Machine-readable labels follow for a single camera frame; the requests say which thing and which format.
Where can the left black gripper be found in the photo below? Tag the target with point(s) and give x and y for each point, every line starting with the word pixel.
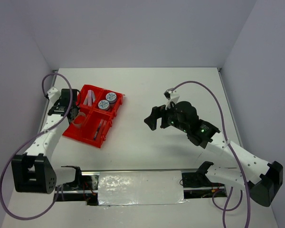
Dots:
pixel 78 108

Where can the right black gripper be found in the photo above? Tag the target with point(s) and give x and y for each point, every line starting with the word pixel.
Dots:
pixel 151 119

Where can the pink highlighter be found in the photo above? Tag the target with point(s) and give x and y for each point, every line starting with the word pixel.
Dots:
pixel 88 99

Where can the large clear tape roll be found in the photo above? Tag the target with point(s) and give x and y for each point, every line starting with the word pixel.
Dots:
pixel 79 120

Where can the blue white bottle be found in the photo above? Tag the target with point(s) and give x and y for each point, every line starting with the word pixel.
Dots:
pixel 111 97
pixel 104 105

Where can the red pen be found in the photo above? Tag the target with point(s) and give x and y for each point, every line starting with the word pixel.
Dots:
pixel 98 129

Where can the blue capped highlighter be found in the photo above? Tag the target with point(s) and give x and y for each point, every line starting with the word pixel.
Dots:
pixel 93 97

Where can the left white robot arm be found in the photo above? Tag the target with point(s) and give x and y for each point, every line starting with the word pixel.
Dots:
pixel 32 171

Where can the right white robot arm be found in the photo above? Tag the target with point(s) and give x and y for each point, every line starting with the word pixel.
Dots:
pixel 260 178

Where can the red compartment organizer tray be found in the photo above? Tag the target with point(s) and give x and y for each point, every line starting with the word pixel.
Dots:
pixel 93 114

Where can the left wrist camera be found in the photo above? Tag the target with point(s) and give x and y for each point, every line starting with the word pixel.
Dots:
pixel 53 95

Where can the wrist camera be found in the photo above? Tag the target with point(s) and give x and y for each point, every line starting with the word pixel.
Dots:
pixel 172 96
pixel 53 95

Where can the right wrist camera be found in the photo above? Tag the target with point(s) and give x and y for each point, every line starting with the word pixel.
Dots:
pixel 172 96

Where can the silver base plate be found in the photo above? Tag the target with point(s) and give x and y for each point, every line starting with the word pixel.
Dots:
pixel 135 188

